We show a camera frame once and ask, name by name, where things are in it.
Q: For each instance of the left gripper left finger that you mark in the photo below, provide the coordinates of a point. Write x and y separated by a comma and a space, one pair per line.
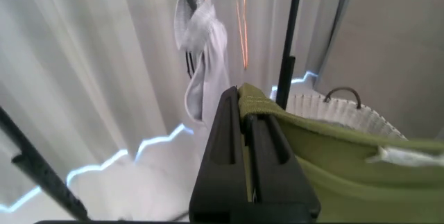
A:
222, 175

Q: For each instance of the white laundry basket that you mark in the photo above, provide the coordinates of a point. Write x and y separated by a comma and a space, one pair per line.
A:
347, 113

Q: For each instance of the green garment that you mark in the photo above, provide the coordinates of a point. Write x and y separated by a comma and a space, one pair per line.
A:
347, 182

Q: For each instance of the white curtain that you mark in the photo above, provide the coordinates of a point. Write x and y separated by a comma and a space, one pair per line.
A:
86, 61

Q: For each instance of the black clothes rack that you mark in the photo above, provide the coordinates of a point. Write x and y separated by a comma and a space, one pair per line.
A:
289, 43

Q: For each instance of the pale grey shorts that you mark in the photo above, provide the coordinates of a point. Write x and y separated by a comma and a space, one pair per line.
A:
215, 61

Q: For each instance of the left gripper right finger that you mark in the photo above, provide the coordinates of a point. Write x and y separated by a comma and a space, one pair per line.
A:
281, 189

